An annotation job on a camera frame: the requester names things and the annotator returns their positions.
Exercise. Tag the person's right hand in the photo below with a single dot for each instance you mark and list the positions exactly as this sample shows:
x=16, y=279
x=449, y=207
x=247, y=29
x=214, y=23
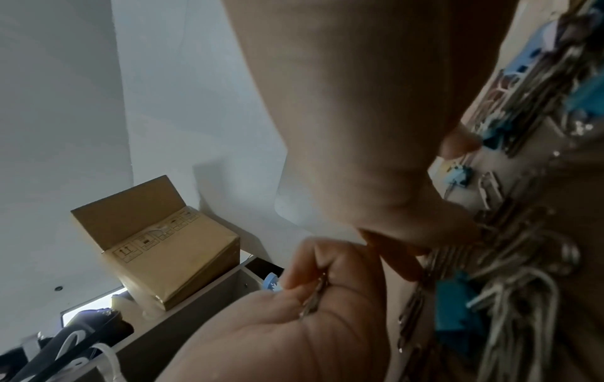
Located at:
x=368, y=112

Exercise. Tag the person's left hand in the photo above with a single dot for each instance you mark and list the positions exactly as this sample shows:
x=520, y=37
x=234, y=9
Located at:
x=349, y=294

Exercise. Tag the handful of paper clips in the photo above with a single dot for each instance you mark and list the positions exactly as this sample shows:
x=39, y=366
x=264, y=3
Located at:
x=314, y=298

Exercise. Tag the pile of silver paper clips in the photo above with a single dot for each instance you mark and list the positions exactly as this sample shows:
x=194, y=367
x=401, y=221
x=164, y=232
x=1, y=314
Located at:
x=519, y=261

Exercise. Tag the person's left forearm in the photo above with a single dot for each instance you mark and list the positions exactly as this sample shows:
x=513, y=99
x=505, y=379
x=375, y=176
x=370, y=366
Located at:
x=283, y=354

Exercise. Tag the tea bottle with blue cap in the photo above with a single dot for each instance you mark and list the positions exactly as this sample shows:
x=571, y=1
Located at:
x=272, y=282

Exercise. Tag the grey shelf unit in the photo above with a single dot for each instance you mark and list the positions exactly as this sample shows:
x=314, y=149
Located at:
x=188, y=335

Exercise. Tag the brown cardboard box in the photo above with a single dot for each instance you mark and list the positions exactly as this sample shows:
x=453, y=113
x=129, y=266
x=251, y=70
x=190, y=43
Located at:
x=174, y=261

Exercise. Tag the ceiling light panel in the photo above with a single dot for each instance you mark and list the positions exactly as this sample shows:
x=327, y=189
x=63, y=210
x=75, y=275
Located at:
x=89, y=304

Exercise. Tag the black bag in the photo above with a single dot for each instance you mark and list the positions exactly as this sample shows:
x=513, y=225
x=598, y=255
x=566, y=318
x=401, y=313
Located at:
x=71, y=343

